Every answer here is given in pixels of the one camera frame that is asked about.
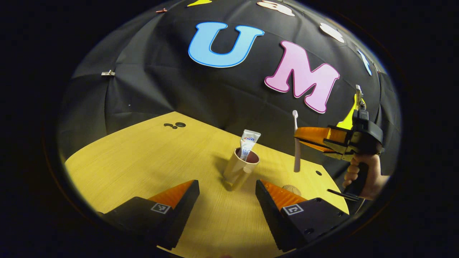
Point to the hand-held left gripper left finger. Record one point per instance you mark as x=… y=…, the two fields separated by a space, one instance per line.
x=184 y=211

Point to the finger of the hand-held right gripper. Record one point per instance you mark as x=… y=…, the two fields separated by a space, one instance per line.
x=330 y=150
x=315 y=133

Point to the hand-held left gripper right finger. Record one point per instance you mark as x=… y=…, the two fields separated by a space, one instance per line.
x=269 y=211

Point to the pale pink toothbrush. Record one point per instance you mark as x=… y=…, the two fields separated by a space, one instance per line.
x=297 y=157

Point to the round cork coaster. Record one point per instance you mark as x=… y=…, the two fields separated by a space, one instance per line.
x=291 y=189

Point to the beige cup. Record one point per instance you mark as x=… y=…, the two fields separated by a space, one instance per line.
x=236 y=168

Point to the white toothpaste tube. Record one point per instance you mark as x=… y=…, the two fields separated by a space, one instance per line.
x=248 y=141

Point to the wooden desktop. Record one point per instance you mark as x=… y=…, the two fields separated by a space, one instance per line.
x=143 y=168

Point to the black backdrop cloth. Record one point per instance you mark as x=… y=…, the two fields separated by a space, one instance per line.
x=161 y=89

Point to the silver cloth clip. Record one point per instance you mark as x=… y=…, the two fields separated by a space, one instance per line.
x=108 y=73

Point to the orange cloth clip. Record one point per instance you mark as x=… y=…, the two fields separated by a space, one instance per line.
x=161 y=10

